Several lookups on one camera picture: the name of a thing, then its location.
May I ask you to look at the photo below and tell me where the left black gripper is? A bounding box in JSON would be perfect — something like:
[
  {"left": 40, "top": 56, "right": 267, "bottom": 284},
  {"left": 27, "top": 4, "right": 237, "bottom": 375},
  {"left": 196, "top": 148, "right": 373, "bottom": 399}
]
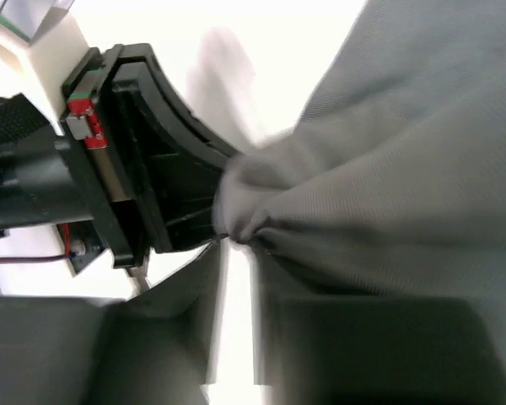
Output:
[{"left": 0, "top": 50, "right": 232, "bottom": 268}]

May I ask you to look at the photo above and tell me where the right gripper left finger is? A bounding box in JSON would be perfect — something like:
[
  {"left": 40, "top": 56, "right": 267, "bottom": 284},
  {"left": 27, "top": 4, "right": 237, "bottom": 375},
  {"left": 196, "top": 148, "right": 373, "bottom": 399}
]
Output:
[{"left": 0, "top": 242, "right": 221, "bottom": 404}]

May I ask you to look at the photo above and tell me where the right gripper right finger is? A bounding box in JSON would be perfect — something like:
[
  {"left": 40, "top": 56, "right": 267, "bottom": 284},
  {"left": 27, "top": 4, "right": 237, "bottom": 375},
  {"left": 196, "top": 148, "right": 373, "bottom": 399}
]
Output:
[{"left": 253, "top": 247, "right": 506, "bottom": 404}]

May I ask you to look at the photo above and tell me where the grey pleated skirt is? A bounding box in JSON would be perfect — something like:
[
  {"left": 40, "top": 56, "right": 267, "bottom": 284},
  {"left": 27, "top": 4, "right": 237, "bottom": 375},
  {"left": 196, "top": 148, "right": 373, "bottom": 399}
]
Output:
[{"left": 213, "top": 0, "right": 506, "bottom": 305}]

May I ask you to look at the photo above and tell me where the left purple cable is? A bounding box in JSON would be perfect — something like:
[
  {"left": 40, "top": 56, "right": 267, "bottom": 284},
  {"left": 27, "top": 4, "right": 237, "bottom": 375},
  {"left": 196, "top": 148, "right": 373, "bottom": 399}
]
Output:
[{"left": 0, "top": 252, "right": 73, "bottom": 265}]

